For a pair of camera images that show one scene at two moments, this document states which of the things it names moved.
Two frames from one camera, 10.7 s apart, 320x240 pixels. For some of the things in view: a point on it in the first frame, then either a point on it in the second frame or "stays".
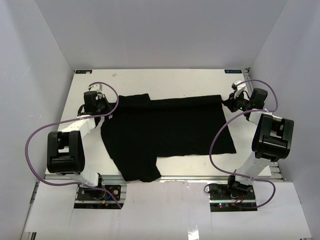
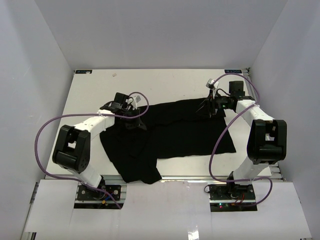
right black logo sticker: (233, 71) stays
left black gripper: (108, 107) → (138, 124)
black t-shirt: (137, 130) stays
